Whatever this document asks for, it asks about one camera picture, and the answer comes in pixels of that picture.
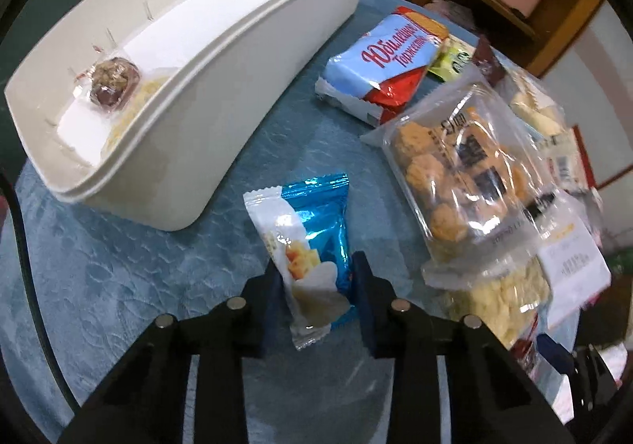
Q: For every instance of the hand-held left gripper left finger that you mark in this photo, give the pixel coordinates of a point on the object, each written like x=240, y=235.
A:
x=274, y=298

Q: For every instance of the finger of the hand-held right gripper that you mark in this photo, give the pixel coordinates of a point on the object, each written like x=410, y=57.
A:
x=554, y=352

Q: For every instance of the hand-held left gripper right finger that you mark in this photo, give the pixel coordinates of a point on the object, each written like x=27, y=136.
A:
x=361, y=308

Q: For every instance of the blue foil snack packet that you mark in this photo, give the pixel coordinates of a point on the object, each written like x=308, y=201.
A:
x=316, y=226

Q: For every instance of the white plastic bin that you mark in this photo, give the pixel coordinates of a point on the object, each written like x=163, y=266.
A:
x=198, y=137

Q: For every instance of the blue and red biscuit pack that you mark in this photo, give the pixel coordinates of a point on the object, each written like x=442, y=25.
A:
x=381, y=63

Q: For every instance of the bag of yellow puffs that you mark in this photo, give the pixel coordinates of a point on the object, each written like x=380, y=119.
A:
x=494, y=305

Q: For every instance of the white printed paper slip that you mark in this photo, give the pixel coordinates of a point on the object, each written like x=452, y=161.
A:
x=573, y=271

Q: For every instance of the blue textured tablecloth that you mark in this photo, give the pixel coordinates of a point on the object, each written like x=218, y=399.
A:
x=148, y=276

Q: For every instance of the clear packet of round cookies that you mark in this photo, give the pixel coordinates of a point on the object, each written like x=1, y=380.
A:
x=445, y=167

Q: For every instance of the clear packet of pale wafers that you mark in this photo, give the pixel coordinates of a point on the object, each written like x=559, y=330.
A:
x=536, y=112

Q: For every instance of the green snack packet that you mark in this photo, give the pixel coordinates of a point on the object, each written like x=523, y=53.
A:
x=452, y=60

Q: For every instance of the round chocolate nut snack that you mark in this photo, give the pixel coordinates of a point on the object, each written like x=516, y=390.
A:
x=111, y=80

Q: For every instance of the brown snack wrapper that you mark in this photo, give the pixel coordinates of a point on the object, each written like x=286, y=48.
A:
x=489, y=60

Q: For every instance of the wooden shelf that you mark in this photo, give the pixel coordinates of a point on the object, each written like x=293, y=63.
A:
x=549, y=41

